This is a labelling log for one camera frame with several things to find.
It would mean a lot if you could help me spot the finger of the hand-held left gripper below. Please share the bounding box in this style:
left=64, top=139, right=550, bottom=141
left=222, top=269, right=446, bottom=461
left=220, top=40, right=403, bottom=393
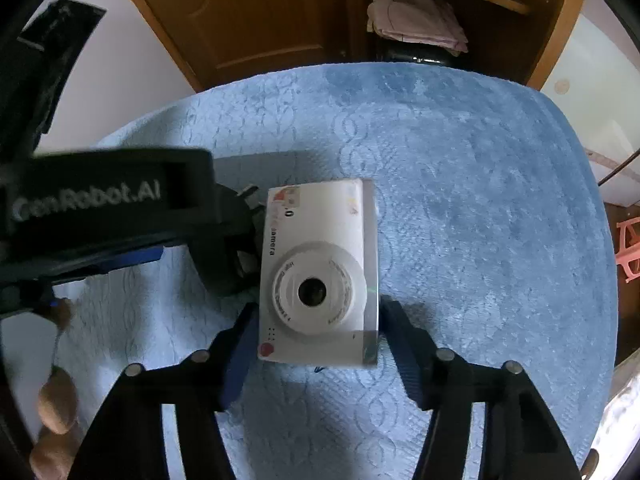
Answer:
left=192, top=185, right=262, bottom=297

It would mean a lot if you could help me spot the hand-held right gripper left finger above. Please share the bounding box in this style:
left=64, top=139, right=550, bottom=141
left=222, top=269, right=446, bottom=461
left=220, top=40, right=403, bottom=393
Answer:
left=67, top=302, right=261, bottom=480

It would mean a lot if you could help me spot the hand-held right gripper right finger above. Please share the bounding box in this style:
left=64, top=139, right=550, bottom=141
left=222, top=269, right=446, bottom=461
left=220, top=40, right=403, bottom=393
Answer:
left=380, top=296, right=583, bottom=480

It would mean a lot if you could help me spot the white compact camera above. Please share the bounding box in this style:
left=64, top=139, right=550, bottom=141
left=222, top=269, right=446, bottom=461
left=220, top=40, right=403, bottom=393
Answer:
left=257, top=178, right=381, bottom=370

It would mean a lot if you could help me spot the person's left hand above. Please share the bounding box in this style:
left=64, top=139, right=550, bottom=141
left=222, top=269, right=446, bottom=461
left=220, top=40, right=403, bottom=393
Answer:
left=29, top=297, right=83, bottom=480

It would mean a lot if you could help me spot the blue plush blanket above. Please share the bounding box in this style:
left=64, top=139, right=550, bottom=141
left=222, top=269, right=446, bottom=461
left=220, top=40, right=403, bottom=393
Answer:
left=0, top=62, right=621, bottom=480

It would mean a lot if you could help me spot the black plastic sheet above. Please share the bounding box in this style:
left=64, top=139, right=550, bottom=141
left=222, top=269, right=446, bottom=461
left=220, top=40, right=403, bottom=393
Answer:
left=0, top=0, right=107, bottom=161

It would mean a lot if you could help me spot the white plastic bag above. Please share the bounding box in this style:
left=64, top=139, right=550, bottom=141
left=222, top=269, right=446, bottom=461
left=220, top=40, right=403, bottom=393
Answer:
left=585, top=360, right=640, bottom=480

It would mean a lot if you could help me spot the wooden door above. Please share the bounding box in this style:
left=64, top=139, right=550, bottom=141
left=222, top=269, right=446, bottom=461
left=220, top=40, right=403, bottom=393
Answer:
left=107, top=0, right=351, bottom=93

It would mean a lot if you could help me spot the pink plastic stool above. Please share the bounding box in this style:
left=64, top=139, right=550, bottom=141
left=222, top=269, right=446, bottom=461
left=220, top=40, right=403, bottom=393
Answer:
left=615, top=217, right=640, bottom=283

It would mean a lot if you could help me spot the folded pink cloth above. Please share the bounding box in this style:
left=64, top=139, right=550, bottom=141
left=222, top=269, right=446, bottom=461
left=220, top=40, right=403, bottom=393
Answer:
left=366, top=0, right=469, bottom=56

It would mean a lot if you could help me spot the wooden cabinet frame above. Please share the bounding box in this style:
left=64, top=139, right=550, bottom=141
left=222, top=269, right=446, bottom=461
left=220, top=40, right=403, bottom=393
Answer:
left=525, top=0, right=588, bottom=92

